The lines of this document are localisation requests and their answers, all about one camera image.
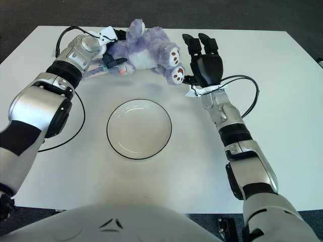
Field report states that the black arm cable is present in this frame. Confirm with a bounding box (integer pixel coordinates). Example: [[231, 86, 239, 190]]
[[37, 25, 101, 152], [222, 75, 260, 118]]

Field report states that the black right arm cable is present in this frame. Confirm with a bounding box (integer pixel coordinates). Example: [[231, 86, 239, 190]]
[[222, 75, 260, 118]]

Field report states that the grey robot torso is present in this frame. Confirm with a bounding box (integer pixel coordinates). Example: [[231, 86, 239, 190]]
[[0, 201, 243, 242]]

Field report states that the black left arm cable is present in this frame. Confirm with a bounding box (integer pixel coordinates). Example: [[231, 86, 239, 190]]
[[37, 25, 101, 152]]

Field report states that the white plate black rim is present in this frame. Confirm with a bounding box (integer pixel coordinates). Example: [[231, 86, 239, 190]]
[[106, 99, 173, 160]]

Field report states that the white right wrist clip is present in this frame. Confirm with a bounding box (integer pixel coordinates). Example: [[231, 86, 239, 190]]
[[185, 84, 229, 98]]

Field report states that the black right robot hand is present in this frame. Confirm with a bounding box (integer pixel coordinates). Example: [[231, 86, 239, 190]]
[[182, 32, 225, 88]]

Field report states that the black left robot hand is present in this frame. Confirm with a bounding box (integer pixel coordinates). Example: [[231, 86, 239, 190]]
[[102, 29, 127, 69]]

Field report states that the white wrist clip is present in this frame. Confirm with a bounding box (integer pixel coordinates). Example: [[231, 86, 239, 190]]
[[185, 84, 229, 98], [97, 26, 117, 42]]

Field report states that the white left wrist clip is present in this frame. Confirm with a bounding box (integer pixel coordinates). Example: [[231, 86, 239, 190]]
[[97, 26, 117, 42]]

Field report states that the purple plush bunny doll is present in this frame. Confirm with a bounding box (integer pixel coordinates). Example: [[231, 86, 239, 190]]
[[82, 19, 186, 86]]

